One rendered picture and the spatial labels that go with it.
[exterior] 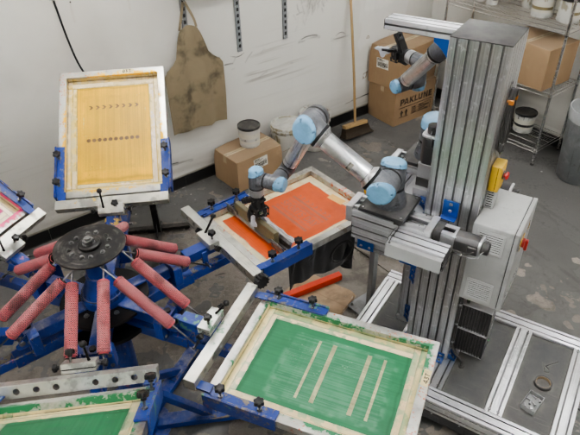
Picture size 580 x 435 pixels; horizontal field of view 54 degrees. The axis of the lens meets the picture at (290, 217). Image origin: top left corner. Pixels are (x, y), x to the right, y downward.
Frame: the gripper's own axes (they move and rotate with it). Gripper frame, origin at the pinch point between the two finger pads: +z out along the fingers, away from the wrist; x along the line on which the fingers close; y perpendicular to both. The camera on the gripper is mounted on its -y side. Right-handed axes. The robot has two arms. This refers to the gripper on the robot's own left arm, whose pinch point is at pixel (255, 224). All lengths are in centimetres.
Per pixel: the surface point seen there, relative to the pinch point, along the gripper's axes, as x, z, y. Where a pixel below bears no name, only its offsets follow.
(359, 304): 74, 99, 9
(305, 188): 46.1, 5.3, -15.6
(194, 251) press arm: -37.9, -3.1, 2.4
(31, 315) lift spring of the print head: -115, -15, 9
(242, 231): -5.3, 5.4, -5.1
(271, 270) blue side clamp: -13.0, 2.9, 30.9
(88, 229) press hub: -80, -29, -11
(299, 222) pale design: 22.7, 5.1, 7.3
